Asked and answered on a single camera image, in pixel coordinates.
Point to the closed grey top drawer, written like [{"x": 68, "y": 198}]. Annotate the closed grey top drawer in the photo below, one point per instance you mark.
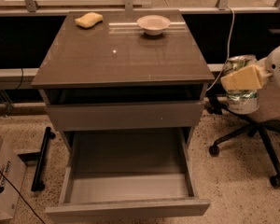
[{"x": 121, "y": 116}]

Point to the open grey middle drawer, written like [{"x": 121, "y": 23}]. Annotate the open grey middle drawer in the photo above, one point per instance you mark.
[{"x": 125, "y": 174}]

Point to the yellow sponge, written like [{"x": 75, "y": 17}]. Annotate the yellow sponge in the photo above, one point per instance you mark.
[{"x": 88, "y": 20}]

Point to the white bowl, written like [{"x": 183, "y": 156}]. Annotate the white bowl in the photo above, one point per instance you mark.
[{"x": 153, "y": 24}]

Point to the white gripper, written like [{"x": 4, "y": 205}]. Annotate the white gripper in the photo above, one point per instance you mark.
[{"x": 279, "y": 65}]

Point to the grey drawer cabinet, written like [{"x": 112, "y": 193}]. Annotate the grey drawer cabinet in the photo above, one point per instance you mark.
[{"x": 116, "y": 62}]

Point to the white cardboard box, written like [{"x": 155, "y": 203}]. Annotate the white cardboard box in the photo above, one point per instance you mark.
[{"x": 12, "y": 170}]

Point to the grey office chair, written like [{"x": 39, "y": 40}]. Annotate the grey office chair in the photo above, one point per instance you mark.
[{"x": 266, "y": 118}]

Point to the black metal stand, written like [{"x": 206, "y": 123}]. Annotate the black metal stand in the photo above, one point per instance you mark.
[{"x": 39, "y": 157}]

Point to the green 7up can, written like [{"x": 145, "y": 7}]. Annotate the green 7up can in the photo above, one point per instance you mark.
[{"x": 240, "y": 101}]

